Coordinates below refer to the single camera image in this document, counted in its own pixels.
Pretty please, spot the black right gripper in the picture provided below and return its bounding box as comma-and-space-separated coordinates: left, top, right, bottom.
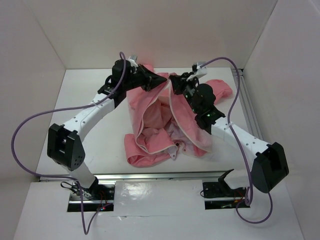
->
171, 71, 201, 114

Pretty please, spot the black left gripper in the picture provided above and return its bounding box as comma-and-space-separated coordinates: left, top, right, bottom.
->
122, 64, 166, 92

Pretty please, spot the pink zip-up jacket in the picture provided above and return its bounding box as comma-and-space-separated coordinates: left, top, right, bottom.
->
123, 63, 234, 169

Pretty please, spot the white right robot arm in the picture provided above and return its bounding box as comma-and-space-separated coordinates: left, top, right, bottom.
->
169, 72, 289, 196

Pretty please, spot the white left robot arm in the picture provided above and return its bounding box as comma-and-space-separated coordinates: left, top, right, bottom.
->
47, 59, 167, 200

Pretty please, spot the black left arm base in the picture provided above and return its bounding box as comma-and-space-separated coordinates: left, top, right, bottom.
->
60, 181, 115, 213

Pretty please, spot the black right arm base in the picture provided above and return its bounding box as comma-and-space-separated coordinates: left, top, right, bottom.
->
199, 169, 249, 210

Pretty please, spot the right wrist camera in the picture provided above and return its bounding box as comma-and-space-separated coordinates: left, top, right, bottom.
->
189, 61, 208, 80

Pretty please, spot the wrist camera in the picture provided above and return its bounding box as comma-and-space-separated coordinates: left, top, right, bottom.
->
189, 61, 208, 80
127, 54, 139, 68

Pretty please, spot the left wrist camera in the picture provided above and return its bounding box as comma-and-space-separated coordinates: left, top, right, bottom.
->
127, 54, 139, 68

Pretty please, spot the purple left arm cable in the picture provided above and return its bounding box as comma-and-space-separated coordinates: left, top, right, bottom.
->
11, 51, 126, 235

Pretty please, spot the aluminium right side rail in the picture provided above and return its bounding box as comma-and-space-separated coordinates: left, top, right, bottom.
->
238, 69, 264, 140

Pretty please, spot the aluminium rail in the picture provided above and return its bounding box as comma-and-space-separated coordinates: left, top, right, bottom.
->
238, 69, 264, 140
37, 169, 251, 182

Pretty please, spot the aluminium front rail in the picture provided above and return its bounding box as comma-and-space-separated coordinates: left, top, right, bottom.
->
37, 169, 251, 182

